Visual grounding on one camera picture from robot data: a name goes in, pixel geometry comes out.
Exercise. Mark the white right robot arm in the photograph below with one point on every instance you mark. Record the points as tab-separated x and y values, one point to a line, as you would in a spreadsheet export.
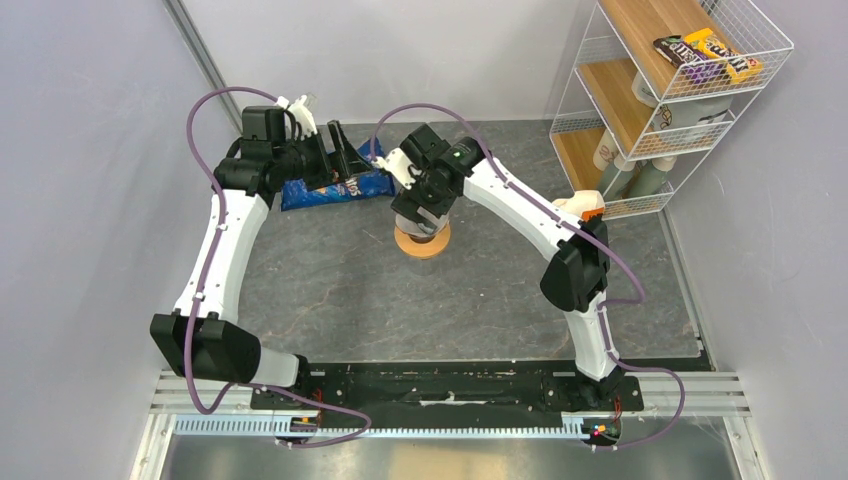
434	173

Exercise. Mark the beige paper cup stack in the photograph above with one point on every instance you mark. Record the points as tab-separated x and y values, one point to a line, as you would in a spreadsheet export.
606	151

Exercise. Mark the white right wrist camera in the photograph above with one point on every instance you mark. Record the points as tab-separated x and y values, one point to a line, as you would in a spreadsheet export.
399	166

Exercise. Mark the green paper cup stack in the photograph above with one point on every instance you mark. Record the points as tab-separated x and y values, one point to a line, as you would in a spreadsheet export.
624	179

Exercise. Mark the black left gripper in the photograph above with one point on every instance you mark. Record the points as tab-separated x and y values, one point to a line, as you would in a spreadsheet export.
352	163

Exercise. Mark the aluminium frame rail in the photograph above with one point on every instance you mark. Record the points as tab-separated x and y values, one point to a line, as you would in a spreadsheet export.
180	15

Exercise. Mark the blue Doritos chip bag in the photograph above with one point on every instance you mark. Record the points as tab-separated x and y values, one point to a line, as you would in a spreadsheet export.
367	185

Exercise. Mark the white coffee bag on shelf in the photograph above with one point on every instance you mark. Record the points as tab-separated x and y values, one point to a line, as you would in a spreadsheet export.
680	114

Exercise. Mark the brown M&M candy bag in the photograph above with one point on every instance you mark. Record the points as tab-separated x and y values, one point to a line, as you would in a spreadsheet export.
695	65

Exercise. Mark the yellow M&M candy bag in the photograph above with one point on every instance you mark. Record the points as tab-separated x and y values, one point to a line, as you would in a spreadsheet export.
738	68

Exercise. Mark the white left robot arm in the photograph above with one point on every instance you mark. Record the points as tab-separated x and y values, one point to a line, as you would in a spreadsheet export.
201	334

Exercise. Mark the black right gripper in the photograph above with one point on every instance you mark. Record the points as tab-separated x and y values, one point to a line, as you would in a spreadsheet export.
407	202

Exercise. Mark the white wire shelf rack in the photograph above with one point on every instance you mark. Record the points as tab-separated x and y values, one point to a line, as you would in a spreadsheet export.
616	43

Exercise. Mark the orange coffee filter box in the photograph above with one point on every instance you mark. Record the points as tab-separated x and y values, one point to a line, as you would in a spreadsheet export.
585	204

